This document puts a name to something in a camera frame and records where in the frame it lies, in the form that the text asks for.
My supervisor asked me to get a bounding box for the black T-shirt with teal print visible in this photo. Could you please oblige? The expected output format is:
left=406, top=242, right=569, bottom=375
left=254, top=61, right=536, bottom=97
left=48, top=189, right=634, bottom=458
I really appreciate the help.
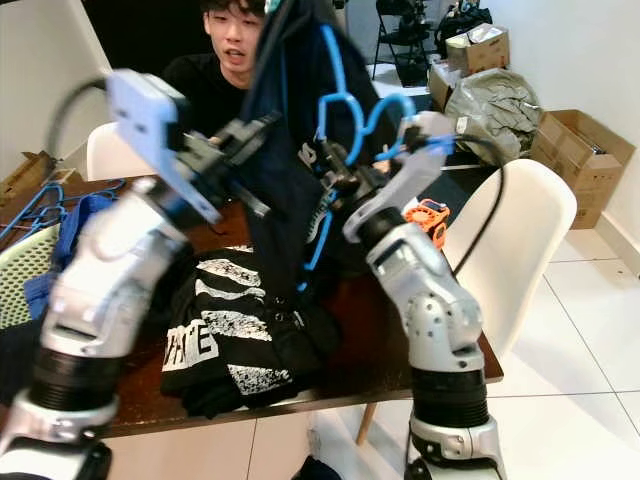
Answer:
left=240, top=0, right=361, bottom=301

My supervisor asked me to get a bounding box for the blue plastic hanger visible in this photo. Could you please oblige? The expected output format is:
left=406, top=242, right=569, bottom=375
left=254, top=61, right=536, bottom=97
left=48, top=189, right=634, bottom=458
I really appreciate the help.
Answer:
left=295, top=22, right=419, bottom=293
left=0, top=180, right=66, bottom=241

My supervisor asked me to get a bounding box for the orange and black device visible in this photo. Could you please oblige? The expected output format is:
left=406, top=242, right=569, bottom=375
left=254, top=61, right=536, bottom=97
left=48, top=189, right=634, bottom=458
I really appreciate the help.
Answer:
left=403, top=198, right=451, bottom=251

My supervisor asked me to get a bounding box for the white plastic chair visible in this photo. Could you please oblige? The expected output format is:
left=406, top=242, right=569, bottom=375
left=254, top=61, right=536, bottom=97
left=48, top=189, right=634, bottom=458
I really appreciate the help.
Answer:
left=355, top=158, right=579, bottom=447
left=85, top=120, right=171, bottom=181

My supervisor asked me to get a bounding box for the royal blue garment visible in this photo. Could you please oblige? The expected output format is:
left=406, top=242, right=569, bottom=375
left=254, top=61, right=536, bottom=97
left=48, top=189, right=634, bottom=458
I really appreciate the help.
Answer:
left=20, top=190, right=106, bottom=321

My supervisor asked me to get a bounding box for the black T-shirt with white print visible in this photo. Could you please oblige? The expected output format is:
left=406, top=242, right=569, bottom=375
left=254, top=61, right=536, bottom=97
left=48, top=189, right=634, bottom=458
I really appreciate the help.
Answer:
left=160, top=245, right=346, bottom=419

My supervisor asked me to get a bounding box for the cardboard box with plastic wrap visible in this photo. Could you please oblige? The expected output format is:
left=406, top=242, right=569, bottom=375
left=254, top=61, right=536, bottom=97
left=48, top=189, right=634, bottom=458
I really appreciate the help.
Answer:
left=445, top=25, right=511, bottom=76

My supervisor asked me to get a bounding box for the small cardboard box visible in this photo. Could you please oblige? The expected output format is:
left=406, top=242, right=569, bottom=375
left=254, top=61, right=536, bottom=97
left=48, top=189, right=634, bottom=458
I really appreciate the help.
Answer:
left=0, top=150, right=61, bottom=206

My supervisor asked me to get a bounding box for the light green laundry basket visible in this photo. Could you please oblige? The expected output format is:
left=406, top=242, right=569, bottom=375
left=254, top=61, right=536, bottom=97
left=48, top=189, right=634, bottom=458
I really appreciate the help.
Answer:
left=0, top=222, right=64, bottom=331

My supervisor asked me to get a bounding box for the open cardboard box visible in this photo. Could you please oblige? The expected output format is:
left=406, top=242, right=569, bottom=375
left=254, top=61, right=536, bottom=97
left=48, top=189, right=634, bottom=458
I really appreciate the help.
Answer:
left=525, top=108, right=636, bottom=229

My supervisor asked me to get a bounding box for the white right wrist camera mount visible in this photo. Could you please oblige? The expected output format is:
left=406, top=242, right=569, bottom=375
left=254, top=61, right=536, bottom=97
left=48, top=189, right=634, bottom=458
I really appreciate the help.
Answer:
left=343, top=110, right=456, bottom=244

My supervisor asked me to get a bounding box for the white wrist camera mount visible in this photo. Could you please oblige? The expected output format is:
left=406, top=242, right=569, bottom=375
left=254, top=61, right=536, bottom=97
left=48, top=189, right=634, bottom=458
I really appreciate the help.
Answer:
left=343, top=110, right=456, bottom=244
left=105, top=68, right=223, bottom=226

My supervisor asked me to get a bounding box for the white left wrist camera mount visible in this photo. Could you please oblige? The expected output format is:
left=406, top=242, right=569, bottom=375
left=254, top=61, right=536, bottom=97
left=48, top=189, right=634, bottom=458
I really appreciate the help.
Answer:
left=105, top=68, right=223, bottom=226

